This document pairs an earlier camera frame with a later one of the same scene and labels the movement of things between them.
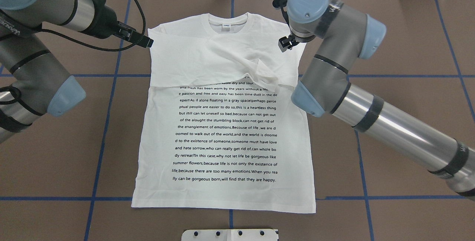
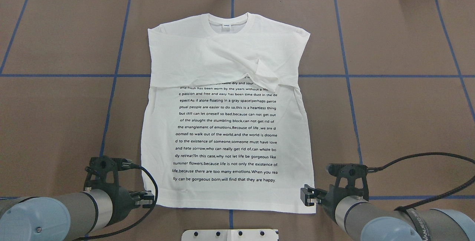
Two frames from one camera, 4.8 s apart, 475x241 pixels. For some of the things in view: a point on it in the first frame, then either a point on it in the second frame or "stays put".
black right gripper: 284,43 to 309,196
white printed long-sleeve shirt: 221,132 stays put
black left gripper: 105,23 to 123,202
